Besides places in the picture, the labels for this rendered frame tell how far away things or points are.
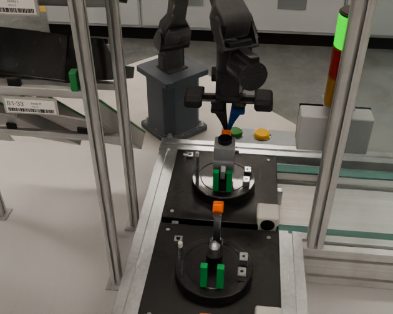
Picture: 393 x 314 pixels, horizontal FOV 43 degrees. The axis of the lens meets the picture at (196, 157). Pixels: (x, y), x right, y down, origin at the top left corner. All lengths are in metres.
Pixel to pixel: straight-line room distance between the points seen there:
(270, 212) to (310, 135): 0.22
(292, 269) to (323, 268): 0.09
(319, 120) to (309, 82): 2.81
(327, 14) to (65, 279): 3.37
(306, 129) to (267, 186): 0.28
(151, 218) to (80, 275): 0.19
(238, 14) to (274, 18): 3.12
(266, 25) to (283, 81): 0.65
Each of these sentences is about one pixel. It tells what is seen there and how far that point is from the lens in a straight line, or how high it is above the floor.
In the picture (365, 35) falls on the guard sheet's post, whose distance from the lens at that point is 0.76.
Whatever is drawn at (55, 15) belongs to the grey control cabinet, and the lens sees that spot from 4.40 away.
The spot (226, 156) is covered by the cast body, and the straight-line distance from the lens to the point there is 1.02.
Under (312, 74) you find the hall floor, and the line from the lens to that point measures 3.77.
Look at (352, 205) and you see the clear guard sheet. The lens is 0.95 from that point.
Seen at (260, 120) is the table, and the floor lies 0.86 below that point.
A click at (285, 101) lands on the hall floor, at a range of 3.38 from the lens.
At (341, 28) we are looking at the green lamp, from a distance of 0.78.
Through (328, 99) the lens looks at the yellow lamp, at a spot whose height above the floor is 1.27.
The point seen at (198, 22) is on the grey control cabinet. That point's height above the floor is 0.18.
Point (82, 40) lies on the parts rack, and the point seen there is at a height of 1.39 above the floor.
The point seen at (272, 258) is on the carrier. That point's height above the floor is 0.97.
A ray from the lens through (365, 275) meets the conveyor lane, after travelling 1.07.
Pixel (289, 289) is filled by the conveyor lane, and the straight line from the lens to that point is 0.93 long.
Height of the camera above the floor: 1.67
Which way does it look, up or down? 37 degrees down
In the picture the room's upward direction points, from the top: straight up
